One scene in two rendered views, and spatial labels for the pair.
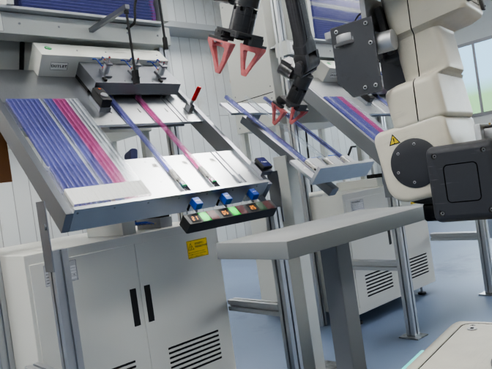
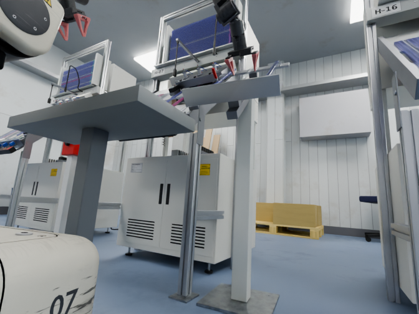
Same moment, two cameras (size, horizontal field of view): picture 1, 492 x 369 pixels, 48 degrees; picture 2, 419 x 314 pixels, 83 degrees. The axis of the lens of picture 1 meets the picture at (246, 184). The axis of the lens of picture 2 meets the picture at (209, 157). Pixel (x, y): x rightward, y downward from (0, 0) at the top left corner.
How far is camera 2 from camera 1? 1.91 m
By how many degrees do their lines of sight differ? 72
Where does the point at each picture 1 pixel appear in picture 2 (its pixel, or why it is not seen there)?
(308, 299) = (237, 222)
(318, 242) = (23, 119)
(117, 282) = (156, 178)
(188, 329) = not seen: hidden behind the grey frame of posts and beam
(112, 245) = (158, 159)
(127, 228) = (173, 153)
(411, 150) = not seen: outside the picture
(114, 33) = (209, 58)
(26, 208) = (334, 183)
